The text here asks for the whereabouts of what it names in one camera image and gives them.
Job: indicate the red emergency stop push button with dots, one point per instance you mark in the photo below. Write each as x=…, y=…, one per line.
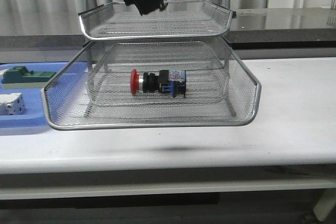
x=172, y=82

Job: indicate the silver mesh tray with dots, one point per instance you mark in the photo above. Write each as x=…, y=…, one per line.
x=112, y=89
x=180, y=19
x=242, y=93

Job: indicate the grey stone counter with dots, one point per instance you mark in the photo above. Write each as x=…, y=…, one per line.
x=266, y=28

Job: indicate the green and beige electrical module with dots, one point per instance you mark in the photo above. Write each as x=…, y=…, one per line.
x=21, y=77

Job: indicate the blue plastic tray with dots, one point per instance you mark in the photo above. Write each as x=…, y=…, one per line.
x=61, y=103

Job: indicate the white circuit breaker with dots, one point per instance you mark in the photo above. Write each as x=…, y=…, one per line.
x=12, y=104

